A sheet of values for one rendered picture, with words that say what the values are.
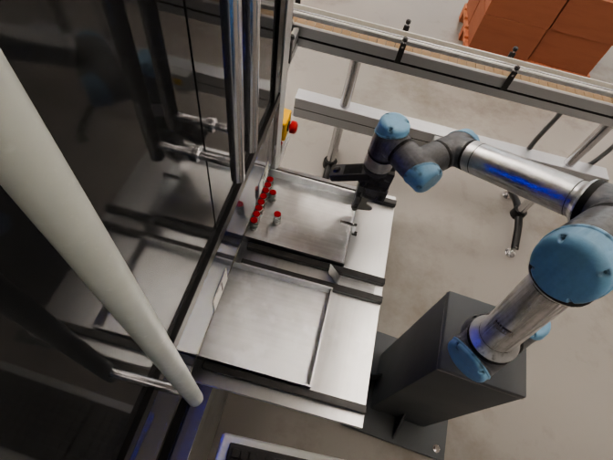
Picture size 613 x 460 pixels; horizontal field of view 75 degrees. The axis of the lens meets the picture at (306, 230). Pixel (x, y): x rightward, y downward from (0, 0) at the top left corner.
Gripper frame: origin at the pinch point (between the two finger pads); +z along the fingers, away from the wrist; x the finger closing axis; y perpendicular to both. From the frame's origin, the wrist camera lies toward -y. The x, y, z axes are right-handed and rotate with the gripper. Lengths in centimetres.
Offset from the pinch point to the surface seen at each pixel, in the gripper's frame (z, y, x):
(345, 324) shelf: 3.6, 5.0, -35.7
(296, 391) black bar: 2, -4, -55
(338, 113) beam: 39, -13, 85
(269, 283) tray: 3.5, -17.4, -30.2
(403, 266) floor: 91, 43, 39
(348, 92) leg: 27, -11, 86
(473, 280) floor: 91, 83, 42
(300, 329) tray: 3.5, -6.1, -40.2
